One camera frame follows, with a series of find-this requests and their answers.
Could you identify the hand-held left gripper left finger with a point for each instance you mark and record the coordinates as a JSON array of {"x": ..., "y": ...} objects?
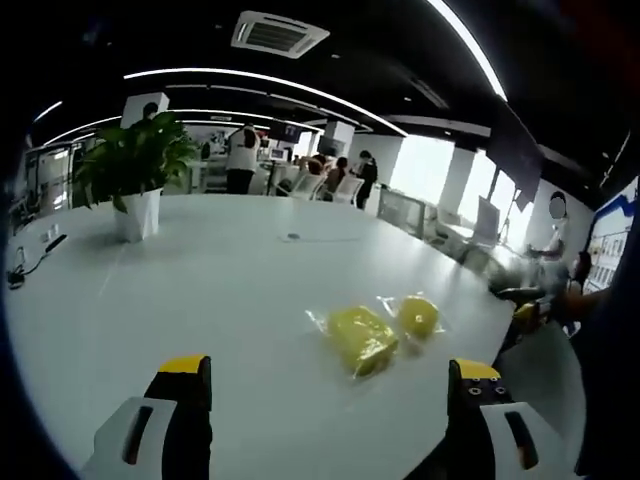
[{"x": 150, "y": 430}]

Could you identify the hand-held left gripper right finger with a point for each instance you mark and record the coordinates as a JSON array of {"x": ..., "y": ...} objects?
[{"x": 492, "y": 425}]

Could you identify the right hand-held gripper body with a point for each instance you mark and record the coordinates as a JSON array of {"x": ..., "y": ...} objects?
[{"x": 547, "y": 390}]

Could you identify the round yellow silicone block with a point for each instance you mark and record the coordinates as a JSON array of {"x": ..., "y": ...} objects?
[{"x": 419, "y": 316}]

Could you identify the rectangular yellow silicone block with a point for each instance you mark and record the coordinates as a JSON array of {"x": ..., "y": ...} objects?
[{"x": 361, "y": 339}]

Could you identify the computer monitor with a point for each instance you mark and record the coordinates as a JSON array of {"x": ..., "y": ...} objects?
[{"x": 488, "y": 217}]

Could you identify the white plant pot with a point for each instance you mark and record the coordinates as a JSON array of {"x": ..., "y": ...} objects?
[{"x": 137, "y": 215}]

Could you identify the white office chair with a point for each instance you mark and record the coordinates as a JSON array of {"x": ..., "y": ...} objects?
[{"x": 350, "y": 189}]

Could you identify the green leafy plant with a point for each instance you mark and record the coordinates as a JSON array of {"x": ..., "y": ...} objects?
[{"x": 131, "y": 155}]

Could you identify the long ceiling light strip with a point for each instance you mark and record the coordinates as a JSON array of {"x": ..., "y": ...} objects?
[{"x": 472, "y": 42}]

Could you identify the ceiling air conditioner vent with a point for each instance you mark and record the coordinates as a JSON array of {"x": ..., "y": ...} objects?
[{"x": 279, "y": 34}]

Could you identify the wall poster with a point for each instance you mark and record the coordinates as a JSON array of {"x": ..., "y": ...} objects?
[{"x": 612, "y": 240}]

